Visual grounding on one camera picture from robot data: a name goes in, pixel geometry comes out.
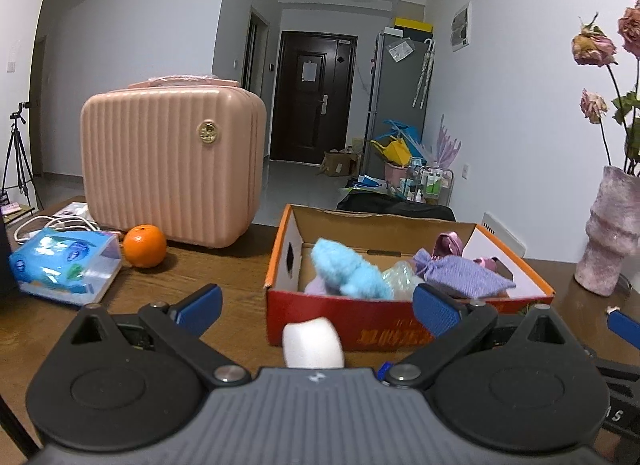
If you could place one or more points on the yellow box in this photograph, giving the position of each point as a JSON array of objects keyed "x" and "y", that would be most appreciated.
[{"x": 412, "y": 23}]

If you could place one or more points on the clear plastic bag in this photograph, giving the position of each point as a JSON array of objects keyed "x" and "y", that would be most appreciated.
[
  {"x": 400, "y": 280},
  {"x": 400, "y": 50}
]

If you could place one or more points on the orange cardboard box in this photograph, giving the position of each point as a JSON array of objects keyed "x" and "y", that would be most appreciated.
[{"x": 320, "y": 315}]

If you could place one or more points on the white electrical panel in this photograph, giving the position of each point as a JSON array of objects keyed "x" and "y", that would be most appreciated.
[{"x": 461, "y": 27}]

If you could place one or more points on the purple fabric sachet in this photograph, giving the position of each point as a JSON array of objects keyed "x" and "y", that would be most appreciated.
[{"x": 465, "y": 275}]

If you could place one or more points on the fallen dried petal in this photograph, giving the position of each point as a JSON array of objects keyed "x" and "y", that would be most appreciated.
[{"x": 612, "y": 309}]

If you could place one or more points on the pink bucket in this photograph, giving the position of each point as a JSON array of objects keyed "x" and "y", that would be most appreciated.
[{"x": 395, "y": 172}]

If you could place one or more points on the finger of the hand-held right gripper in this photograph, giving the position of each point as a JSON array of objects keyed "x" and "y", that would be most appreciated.
[
  {"x": 626, "y": 326},
  {"x": 620, "y": 369}
]

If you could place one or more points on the dark brown door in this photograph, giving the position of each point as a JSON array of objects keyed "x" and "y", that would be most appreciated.
[{"x": 310, "y": 120}]

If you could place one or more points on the lilac towel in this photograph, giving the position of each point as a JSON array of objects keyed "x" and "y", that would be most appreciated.
[{"x": 316, "y": 287}]

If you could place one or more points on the orange fruit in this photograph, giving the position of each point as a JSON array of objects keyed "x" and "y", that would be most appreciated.
[{"x": 145, "y": 247}]

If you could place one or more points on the pink ribbed suitcase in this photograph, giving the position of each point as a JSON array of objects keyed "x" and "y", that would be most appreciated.
[{"x": 165, "y": 170}]

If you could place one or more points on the small white booklet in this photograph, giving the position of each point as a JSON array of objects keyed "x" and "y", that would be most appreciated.
[{"x": 72, "y": 209}]

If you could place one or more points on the small pink trinket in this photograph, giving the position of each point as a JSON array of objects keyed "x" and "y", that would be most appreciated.
[{"x": 485, "y": 262}]

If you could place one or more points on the blue plush toy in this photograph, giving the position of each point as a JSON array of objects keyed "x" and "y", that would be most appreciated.
[{"x": 345, "y": 270}]

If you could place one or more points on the blue tissue pack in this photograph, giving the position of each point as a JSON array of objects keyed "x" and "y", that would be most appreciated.
[{"x": 55, "y": 260}]

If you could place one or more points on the black camera tripod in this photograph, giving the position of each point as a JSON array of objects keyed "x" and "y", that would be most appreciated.
[{"x": 17, "y": 145}]

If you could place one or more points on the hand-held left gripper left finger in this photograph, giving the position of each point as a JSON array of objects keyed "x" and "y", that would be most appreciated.
[{"x": 200, "y": 302}]

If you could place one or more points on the pink textured vase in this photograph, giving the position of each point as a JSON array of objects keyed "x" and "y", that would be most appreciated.
[{"x": 610, "y": 240}]

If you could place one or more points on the white foam roll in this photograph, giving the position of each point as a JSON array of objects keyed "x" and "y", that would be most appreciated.
[{"x": 312, "y": 342}]

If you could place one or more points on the brown carton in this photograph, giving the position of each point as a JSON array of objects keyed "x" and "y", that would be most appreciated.
[{"x": 340, "y": 164}]

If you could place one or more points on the bunch of dried roses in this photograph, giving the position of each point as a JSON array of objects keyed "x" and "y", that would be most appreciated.
[{"x": 592, "y": 47}]

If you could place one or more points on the white wall socket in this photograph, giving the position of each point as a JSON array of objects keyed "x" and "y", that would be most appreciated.
[{"x": 466, "y": 171}]

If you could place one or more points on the blue folding stool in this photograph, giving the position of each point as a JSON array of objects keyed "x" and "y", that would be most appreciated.
[{"x": 405, "y": 127}]

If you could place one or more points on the side room door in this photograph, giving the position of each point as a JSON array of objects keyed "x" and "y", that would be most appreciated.
[{"x": 252, "y": 55}]

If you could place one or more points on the purple feather decoration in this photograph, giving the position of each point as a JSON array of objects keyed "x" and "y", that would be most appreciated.
[{"x": 447, "y": 145}]

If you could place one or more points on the black bag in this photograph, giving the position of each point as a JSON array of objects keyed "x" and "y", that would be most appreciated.
[{"x": 400, "y": 210}]

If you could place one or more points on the pile of packets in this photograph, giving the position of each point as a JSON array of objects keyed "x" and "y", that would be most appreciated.
[{"x": 365, "y": 182}]

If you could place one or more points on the white paper notice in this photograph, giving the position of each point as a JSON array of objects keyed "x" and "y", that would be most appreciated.
[{"x": 309, "y": 71}]

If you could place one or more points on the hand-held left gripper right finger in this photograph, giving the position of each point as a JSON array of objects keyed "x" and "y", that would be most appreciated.
[{"x": 435, "y": 312}]

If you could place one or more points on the clear plastic bag on refrigerator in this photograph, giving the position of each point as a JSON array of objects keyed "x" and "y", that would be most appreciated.
[{"x": 400, "y": 50}]

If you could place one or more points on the white folded umbrella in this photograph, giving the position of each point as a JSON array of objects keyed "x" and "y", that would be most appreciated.
[{"x": 422, "y": 75}]

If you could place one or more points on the metal cart with bottles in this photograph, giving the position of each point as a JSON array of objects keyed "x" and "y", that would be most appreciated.
[{"x": 432, "y": 182}]

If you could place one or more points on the white wall heater panel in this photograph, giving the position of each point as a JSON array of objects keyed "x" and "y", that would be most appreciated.
[{"x": 505, "y": 237}]

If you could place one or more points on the shiny pink pouch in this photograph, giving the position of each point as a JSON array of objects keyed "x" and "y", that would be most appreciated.
[{"x": 447, "y": 245}]

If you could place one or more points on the grey refrigerator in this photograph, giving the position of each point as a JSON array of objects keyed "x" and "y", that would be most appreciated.
[{"x": 395, "y": 105}]

